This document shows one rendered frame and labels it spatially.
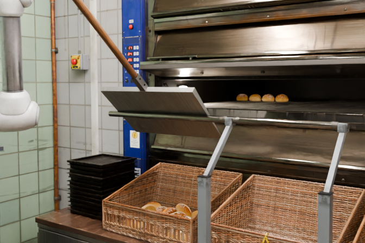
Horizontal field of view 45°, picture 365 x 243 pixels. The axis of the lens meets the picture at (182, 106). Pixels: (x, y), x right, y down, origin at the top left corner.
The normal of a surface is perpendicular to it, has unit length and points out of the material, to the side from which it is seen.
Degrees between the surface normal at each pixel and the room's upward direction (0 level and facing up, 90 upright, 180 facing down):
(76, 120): 90
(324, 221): 90
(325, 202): 90
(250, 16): 90
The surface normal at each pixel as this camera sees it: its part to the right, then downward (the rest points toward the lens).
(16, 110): 0.34, 0.17
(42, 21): 0.83, 0.03
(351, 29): -0.53, -0.29
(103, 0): -0.56, 0.05
